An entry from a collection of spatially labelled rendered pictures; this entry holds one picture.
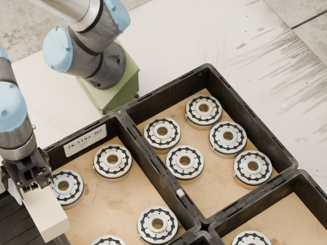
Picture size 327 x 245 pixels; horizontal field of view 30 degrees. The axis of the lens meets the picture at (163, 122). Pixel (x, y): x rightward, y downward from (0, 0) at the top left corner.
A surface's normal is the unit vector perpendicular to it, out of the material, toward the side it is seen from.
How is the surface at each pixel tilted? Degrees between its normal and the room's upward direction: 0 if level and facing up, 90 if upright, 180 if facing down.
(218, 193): 0
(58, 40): 48
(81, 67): 95
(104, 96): 41
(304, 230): 0
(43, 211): 0
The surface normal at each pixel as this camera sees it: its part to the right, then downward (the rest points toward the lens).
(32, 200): 0.00, -0.54
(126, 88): 0.53, 0.72
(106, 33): 0.36, 0.72
